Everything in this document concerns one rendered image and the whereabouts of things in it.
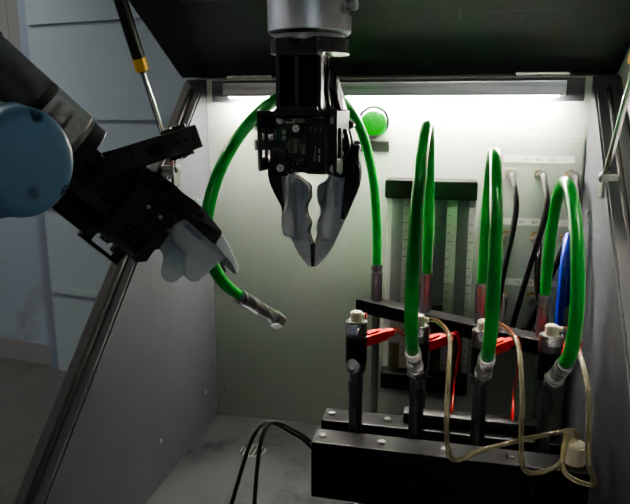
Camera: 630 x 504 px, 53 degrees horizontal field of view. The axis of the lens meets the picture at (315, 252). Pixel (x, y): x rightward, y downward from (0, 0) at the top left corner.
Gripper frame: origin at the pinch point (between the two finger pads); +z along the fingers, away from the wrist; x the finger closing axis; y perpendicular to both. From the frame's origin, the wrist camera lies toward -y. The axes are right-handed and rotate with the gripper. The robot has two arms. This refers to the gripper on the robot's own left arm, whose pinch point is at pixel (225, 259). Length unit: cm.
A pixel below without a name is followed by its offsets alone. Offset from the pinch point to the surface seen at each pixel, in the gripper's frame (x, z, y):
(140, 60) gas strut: -19.7, -17.5, -22.3
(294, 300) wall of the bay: -29.1, 29.7, -15.4
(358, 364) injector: 1.0, 23.4, -0.8
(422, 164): 16.9, 5.6, -16.1
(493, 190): 22.5, 11.2, -16.3
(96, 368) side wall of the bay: -18.8, 1.8, 14.6
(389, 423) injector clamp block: -0.4, 34.3, 2.0
